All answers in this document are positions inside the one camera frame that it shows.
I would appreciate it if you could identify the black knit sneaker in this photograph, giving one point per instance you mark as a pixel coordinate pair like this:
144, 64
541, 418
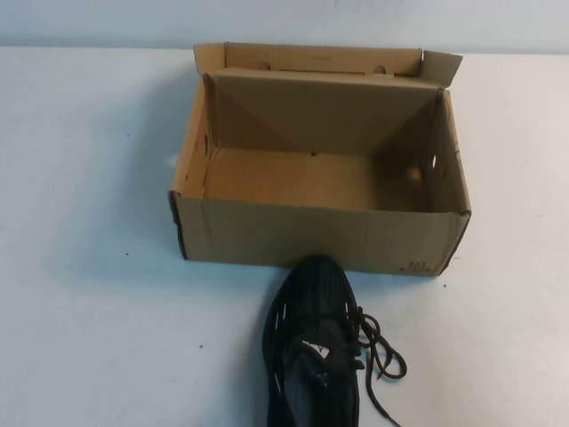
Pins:
306, 289

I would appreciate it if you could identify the brown cardboard shoe box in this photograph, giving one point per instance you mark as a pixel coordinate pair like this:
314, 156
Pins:
311, 236

